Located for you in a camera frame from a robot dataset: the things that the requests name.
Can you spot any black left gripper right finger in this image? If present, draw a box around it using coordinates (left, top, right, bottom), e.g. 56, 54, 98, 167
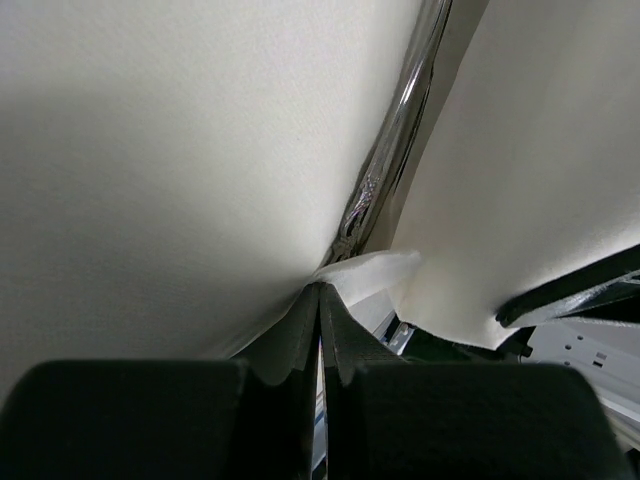
319, 284, 630, 479

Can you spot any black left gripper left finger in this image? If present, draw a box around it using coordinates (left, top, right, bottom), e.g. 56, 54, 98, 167
1, 285, 318, 479

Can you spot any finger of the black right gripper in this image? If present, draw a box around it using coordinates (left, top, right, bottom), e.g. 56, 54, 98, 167
496, 270, 639, 327

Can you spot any ornate silver fork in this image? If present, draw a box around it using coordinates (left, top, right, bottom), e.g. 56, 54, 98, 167
324, 0, 453, 266

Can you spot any white paper napkin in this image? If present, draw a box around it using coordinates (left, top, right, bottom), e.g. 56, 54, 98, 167
1, 1, 639, 368

